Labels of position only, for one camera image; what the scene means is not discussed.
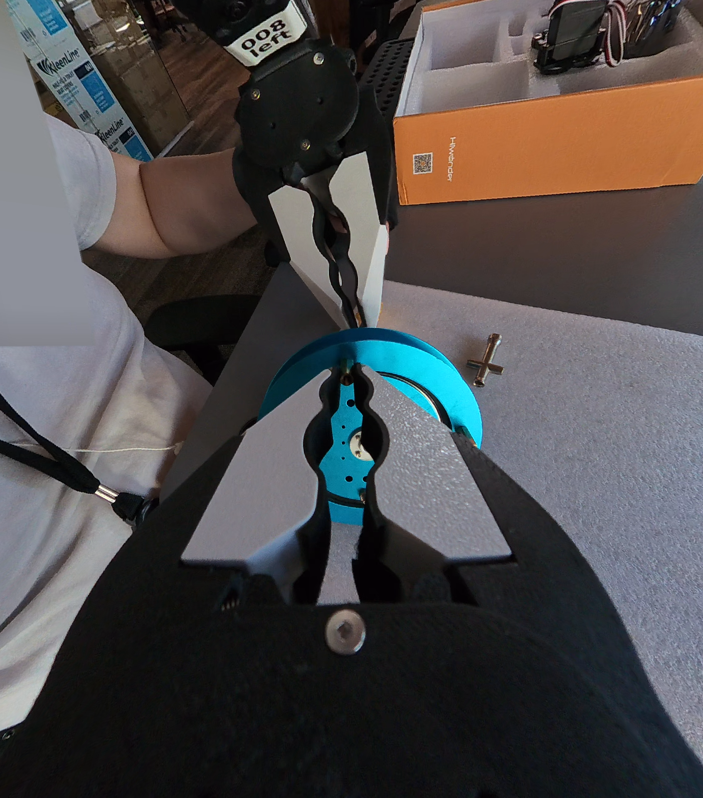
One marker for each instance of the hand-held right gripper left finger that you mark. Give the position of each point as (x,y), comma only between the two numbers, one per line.
(251,499)

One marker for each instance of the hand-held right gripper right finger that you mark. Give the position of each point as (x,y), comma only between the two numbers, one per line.
(438,492)

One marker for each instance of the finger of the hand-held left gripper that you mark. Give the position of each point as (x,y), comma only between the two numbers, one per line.
(295,230)
(364,206)

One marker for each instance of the metal socket wrench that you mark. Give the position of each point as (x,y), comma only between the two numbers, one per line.
(487,361)

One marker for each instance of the blue round base plate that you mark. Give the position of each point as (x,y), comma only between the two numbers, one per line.
(401,355)

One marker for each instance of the person's left forearm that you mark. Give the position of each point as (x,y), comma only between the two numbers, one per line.
(189,199)

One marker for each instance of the dark grey desk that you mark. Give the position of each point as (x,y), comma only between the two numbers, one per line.
(576,249)

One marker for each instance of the person's left hand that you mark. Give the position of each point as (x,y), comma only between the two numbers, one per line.
(337,224)

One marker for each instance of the white foam sheet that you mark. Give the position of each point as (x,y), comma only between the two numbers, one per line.
(607,499)

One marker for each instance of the orange cardboard box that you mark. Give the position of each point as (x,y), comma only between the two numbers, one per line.
(544,149)

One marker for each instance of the black servo motor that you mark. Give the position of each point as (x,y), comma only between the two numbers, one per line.
(576,34)

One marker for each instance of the clear parts bag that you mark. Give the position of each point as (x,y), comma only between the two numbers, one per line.
(654,25)

